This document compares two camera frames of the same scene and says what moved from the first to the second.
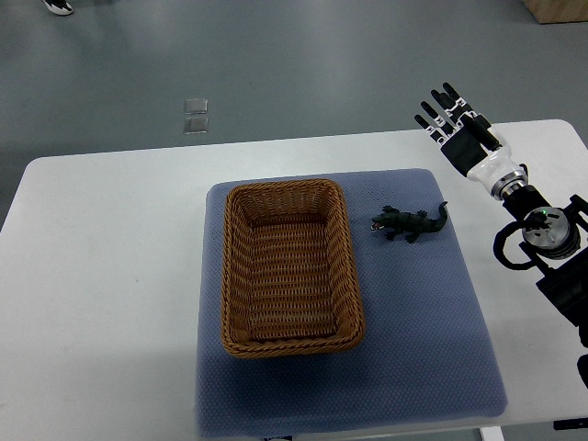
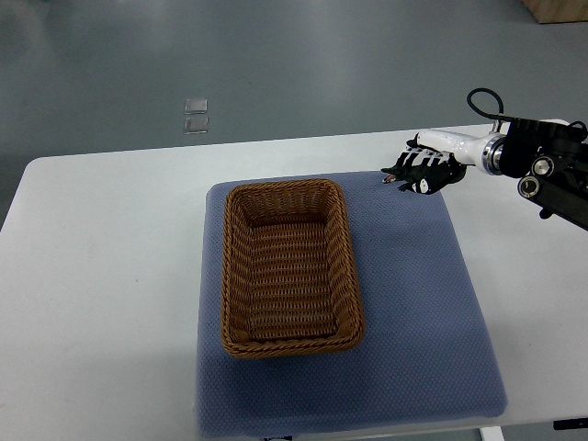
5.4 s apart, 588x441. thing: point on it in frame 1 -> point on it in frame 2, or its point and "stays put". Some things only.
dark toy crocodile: (410, 225) -> (423, 179)
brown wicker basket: (288, 281) stays put
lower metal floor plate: (195, 125) stays put
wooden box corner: (559, 11) stays put
